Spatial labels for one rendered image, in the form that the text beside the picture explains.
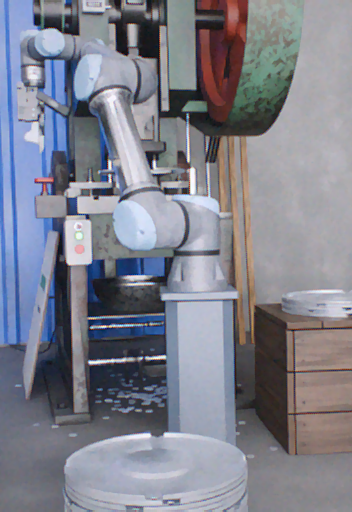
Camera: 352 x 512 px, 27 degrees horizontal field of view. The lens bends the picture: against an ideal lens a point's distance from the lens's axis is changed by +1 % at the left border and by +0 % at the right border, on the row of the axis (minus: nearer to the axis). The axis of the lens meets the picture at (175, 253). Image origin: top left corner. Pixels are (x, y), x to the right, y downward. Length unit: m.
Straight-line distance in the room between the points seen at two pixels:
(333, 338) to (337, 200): 2.21
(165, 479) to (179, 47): 1.69
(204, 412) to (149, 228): 0.46
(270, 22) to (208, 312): 1.01
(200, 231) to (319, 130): 2.40
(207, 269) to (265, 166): 2.24
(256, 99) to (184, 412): 1.12
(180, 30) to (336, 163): 1.78
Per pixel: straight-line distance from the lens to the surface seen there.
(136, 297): 2.42
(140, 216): 1.63
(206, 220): 1.73
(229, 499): 1.13
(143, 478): 1.15
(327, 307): 1.99
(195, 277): 1.72
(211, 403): 1.76
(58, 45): 2.21
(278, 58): 2.38
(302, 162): 4.00
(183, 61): 2.52
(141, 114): 2.50
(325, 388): 1.95
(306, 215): 4.00
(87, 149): 2.72
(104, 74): 1.85
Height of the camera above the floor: 0.63
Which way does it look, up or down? 3 degrees down
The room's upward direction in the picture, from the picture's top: 1 degrees counter-clockwise
